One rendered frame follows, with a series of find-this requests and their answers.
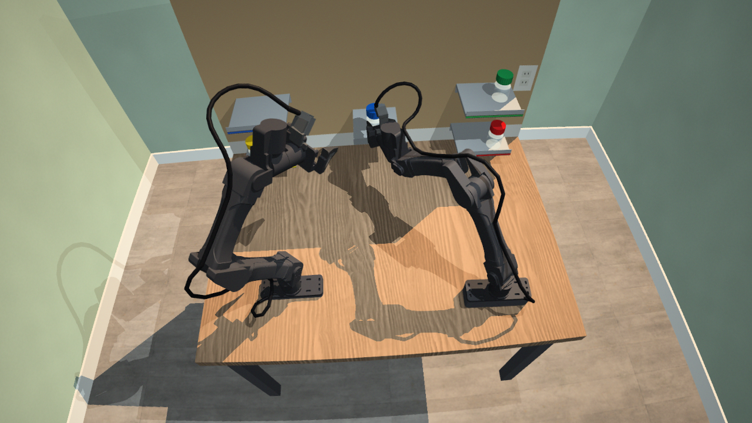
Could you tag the clear glass bottle with red cap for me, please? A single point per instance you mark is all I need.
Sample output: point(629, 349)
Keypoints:
point(495, 134)

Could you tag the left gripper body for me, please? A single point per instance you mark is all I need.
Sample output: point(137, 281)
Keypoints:
point(300, 153)

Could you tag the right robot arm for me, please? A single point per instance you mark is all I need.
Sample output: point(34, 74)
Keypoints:
point(475, 194)

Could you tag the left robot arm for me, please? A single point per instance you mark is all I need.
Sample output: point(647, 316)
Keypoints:
point(250, 175)

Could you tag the clear bottle with green cap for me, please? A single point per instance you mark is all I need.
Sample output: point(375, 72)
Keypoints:
point(502, 86)

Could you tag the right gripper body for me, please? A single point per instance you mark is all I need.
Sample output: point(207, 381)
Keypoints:
point(374, 132)

